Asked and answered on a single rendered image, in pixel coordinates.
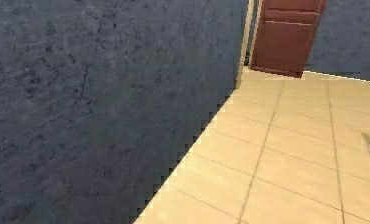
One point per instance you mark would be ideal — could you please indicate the reddish brown room door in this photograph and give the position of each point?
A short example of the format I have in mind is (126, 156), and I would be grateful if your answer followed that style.
(284, 40)

